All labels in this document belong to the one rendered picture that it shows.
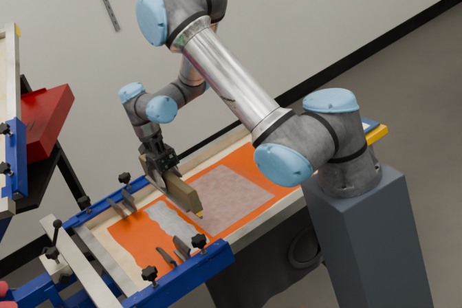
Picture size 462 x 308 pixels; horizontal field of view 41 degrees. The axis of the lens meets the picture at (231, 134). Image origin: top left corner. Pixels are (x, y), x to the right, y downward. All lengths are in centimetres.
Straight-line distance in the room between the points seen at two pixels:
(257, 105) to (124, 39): 269
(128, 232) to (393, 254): 91
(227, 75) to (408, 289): 72
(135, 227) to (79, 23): 198
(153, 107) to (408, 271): 77
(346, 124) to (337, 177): 14
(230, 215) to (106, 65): 216
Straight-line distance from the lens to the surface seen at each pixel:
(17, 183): 224
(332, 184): 144
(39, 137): 271
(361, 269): 152
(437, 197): 339
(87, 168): 406
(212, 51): 134
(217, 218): 196
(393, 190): 148
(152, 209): 214
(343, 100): 135
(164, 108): 168
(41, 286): 191
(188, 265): 175
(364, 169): 143
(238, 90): 132
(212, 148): 230
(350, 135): 138
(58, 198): 407
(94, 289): 178
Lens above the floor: 204
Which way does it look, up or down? 27 degrees down
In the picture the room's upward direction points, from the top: 20 degrees counter-clockwise
